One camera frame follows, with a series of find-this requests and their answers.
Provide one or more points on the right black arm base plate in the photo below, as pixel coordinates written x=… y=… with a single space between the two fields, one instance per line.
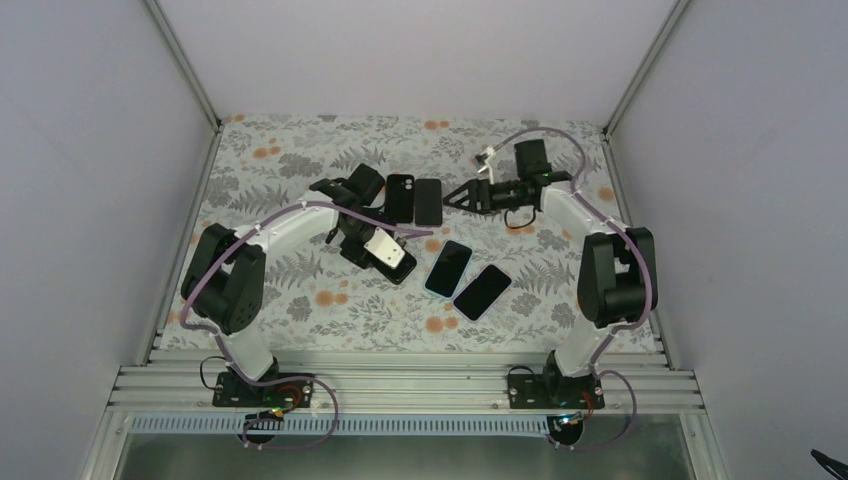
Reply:
x=527 y=390

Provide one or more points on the aluminium frame post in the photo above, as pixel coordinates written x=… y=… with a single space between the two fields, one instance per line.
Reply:
x=656 y=48
x=184 y=65

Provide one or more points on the smartphone in clear case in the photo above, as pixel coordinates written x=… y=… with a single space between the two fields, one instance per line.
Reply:
x=482 y=292

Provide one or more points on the left aluminium frame post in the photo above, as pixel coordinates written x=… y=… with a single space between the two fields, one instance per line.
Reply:
x=184 y=65

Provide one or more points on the aluminium mounting rail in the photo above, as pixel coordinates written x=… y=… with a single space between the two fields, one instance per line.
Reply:
x=414 y=383

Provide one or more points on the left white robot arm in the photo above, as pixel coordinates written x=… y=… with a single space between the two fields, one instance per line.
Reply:
x=225 y=280

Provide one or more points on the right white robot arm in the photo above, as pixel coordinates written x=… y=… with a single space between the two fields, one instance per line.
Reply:
x=616 y=281

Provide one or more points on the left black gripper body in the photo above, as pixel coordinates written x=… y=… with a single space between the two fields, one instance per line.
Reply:
x=350 y=251

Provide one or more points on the purple smartphone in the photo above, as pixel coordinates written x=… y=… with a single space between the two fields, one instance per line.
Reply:
x=428 y=202

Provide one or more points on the slotted grey cable duct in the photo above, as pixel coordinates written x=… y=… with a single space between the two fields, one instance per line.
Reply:
x=347 y=424

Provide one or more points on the black phone case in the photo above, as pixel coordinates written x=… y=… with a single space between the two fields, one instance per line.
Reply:
x=399 y=198

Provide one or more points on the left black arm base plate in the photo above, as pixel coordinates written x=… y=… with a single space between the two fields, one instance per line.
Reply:
x=231 y=391

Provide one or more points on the black smartphone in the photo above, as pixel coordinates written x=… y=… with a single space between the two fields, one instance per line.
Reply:
x=398 y=274

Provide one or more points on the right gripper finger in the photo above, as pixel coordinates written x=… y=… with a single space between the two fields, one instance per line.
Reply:
x=467 y=193
x=467 y=204

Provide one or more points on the floral patterned table mat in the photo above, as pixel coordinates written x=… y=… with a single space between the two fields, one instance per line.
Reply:
x=314 y=299

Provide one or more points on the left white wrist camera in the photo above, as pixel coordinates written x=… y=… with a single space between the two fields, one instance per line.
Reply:
x=385 y=248

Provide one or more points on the right aluminium frame post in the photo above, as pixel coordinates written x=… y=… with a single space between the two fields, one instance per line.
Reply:
x=656 y=48

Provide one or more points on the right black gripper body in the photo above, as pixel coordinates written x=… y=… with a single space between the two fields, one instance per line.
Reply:
x=502 y=201

